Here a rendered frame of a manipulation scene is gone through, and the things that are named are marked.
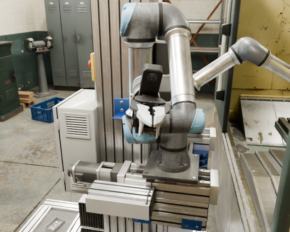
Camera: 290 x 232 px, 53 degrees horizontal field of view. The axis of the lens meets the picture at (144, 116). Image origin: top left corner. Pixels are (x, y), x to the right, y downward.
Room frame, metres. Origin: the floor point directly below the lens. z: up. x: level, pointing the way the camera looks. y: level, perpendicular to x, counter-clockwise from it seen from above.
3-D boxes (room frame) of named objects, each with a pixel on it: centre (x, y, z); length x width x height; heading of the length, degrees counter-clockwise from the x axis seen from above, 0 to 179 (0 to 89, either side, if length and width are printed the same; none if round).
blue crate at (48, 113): (4.54, 1.51, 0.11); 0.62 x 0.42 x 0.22; 154
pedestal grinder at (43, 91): (5.85, 2.09, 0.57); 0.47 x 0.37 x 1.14; 138
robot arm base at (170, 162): (1.11, -0.12, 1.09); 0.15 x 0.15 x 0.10
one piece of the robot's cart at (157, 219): (1.13, -0.11, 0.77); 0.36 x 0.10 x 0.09; 78
